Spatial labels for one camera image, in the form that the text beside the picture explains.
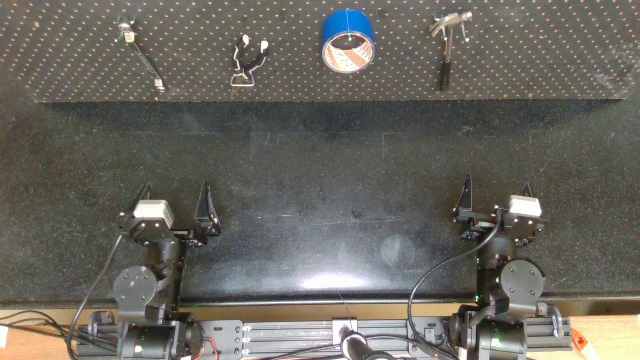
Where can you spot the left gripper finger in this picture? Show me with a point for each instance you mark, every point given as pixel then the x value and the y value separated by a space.
pixel 206 215
pixel 145 194

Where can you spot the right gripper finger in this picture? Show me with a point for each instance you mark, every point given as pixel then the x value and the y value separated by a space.
pixel 465 207
pixel 528 191

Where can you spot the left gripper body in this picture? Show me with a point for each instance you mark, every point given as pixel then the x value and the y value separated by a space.
pixel 147 234

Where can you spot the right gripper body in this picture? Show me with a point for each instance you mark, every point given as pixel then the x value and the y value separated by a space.
pixel 522 230

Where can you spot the hammer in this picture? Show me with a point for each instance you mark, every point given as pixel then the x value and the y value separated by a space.
pixel 445 75

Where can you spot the roll of blue tape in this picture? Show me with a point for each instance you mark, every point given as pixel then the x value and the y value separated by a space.
pixel 334 30

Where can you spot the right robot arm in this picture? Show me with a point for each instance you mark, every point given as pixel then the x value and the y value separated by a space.
pixel 520 285

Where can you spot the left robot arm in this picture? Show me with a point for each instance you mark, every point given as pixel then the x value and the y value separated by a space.
pixel 135 290

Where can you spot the black pegboard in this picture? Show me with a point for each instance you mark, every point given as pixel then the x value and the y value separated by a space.
pixel 300 85

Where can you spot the wrench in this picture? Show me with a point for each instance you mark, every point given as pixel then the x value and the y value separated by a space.
pixel 142 59

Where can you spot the black and white pliers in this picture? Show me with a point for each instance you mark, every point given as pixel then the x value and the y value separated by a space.
pixel 242 62

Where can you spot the metal hook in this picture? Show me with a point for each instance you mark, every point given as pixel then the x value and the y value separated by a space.
pixel 123 22
pixel 465 32

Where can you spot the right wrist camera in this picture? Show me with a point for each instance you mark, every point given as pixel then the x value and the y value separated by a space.
pixel 525 206

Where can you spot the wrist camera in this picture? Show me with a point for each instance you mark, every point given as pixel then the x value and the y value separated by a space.
pixel 152 211
pixel 525 206

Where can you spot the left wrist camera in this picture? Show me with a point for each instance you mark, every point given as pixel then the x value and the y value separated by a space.
pixel 152 211

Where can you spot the mounting rail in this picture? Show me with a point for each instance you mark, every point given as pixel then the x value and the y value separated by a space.
pixel 290 335

